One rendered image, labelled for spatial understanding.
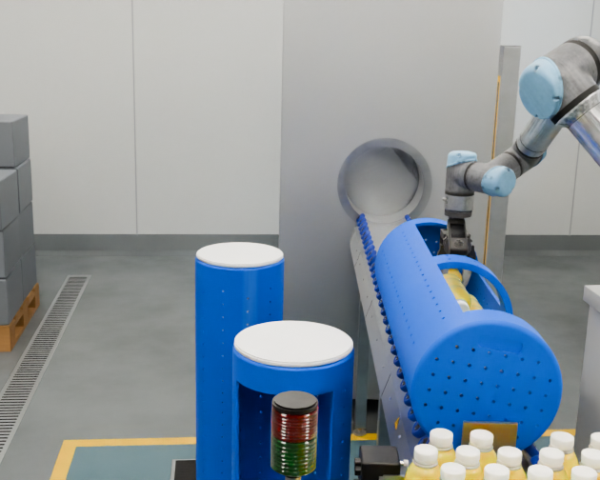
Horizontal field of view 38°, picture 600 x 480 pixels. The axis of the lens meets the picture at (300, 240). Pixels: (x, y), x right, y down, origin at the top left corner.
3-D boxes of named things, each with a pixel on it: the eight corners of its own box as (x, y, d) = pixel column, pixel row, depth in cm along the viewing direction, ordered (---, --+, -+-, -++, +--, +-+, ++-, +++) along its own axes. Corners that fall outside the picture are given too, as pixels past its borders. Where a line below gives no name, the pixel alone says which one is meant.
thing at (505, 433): (509, 478, 164) (514, 417, 161) (511, 485, 161) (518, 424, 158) (456, 477, 164) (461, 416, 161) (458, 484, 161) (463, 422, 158)
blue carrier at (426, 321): (461, 321, 251) (485, 228, 244) (541, 473, 166) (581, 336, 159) (365, 303, 250) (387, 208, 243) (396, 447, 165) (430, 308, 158)
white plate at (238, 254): (300, 251, 280) (300, 254, 281) (233, 237, 295) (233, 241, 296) (247, 270, 258) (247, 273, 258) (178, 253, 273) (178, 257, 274)
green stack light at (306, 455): (316, 454, 123) (317, 423, 122) (316, 477, 117) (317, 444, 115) (270, 453, 123) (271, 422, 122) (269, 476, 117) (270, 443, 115)
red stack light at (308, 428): (317, 422, 122) (318, 396, 121) (317, 444, 115) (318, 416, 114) (271, 421, 122) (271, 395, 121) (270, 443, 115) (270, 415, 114)
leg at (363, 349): (365, 430, 385) (371, 296, 370) (366, 437, 379) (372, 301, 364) (352, 430, 385) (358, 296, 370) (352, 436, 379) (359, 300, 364)
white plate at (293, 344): (226, 323, 212) (226, 328, 212) (244, 366, 185) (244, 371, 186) (335, 317, 218) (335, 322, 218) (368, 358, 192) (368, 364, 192)
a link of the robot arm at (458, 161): (464, 155, 216) (440, 150, 223) (461, 198, 219) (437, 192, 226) (486, 152, 221) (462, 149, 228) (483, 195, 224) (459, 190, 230)
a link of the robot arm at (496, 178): (523, 155, 213) (490, 150, 221) (492, 176, 208) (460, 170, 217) (529, 183, 216) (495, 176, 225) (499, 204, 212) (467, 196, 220)
